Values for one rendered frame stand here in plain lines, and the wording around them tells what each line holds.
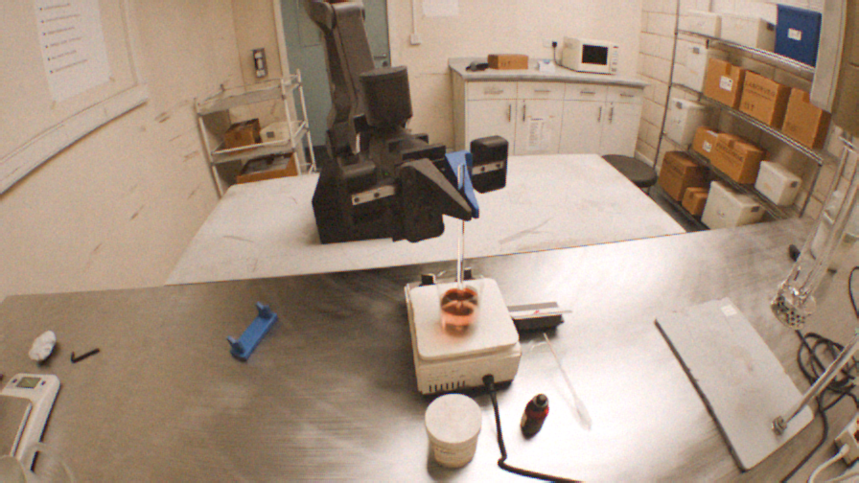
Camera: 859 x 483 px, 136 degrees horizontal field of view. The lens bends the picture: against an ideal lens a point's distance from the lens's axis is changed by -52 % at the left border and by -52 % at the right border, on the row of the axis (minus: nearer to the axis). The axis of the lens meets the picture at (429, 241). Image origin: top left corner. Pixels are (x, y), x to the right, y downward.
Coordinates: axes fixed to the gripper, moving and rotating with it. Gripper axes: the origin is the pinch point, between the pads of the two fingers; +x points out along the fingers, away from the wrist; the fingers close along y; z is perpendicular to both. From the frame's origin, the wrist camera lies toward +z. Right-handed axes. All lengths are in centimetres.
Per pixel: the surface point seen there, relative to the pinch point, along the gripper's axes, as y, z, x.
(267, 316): 23.1, 24.9, -20.9
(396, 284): 0.3, 26.1, -20.0
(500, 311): -6.3, 17.2, 0.9
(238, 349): 28.8, 24.5, -15.2
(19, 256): 118, 21, -82
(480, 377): -1.2, 22.7, 5.0
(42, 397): 72, 23, -15
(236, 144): 41, 50, -229
